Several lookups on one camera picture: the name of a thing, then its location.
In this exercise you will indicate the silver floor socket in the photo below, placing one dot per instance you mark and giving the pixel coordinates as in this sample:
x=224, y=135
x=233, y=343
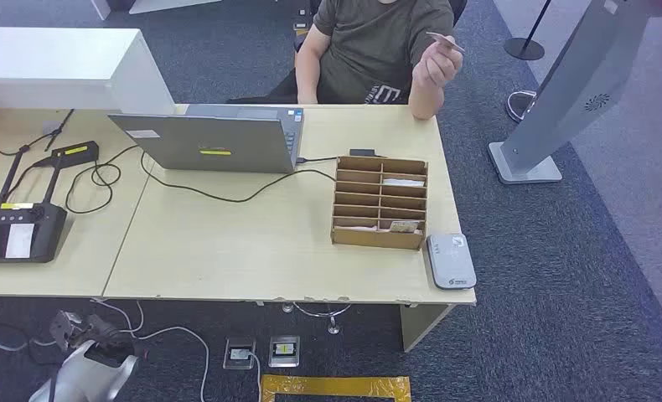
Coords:
x=284, y=351
x=239, y=355

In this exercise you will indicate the black power adapter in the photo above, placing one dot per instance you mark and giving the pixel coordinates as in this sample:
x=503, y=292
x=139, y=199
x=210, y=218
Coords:
x=75, y=152

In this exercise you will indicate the person's right forearm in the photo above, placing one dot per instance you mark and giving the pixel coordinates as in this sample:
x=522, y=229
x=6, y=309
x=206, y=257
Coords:
x=307, y=83

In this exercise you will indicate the grey laptop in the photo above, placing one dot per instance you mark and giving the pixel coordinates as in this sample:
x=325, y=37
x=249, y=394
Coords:
x=209, y=144

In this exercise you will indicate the black stanchion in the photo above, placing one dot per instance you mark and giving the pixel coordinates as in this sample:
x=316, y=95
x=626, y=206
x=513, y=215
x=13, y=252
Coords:
x=524, y=49

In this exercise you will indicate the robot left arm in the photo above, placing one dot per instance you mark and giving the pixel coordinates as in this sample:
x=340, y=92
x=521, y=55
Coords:
x=86, y=377

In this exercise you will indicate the black remote controller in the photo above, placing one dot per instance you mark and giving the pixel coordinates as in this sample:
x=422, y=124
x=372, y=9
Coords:
x=37, y=222

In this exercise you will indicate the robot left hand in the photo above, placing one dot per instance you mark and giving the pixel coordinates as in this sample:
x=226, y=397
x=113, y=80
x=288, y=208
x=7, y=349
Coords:
x=67, y=327

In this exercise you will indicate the grey kiosk stand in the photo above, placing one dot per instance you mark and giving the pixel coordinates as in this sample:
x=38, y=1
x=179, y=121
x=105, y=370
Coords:
x=575, y=83

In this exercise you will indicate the white card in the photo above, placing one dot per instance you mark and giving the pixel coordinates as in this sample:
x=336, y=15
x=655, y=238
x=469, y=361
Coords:
x=403, y=182

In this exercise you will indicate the small black device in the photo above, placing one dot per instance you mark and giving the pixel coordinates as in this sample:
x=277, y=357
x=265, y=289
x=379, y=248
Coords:
x=362, y=152

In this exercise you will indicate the white counter block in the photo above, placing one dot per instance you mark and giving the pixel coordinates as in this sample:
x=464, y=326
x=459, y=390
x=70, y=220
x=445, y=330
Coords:
x=59, y=61

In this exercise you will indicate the white panel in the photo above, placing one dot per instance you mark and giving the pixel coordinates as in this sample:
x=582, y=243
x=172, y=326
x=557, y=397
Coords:
x=159, y=4

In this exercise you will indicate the thin black stand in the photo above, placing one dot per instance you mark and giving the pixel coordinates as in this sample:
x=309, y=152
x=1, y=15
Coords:
x=59, y=130

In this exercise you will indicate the grey card reader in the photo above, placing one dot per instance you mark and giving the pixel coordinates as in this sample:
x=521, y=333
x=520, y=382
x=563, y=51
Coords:
x=450, y=261

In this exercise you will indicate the person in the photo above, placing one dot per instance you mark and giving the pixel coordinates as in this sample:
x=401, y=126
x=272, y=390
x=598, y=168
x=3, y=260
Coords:
x=364, y=50

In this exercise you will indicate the cardboard card organizer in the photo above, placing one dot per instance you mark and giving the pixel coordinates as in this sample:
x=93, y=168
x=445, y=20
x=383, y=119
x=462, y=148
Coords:
x=375, y=238

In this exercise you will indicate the ID card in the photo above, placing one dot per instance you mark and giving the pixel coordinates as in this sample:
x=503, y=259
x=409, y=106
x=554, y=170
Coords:
x=445, y=40

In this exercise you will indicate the person's left forearm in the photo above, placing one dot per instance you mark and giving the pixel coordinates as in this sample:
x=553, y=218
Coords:
x=425, y=102

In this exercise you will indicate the person's left hand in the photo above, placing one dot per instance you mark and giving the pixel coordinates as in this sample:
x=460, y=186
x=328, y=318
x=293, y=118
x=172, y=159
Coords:
x=436, y=66

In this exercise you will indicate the yellow floor tape frame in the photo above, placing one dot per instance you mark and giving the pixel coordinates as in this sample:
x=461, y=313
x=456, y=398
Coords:
x=336, y=384

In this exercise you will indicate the pale pink card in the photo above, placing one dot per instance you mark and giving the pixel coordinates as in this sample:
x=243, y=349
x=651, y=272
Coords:
x=359, y=227

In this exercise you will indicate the wooden desk side panel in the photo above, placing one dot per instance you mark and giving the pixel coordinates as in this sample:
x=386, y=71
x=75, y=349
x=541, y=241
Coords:
x=420, y=327

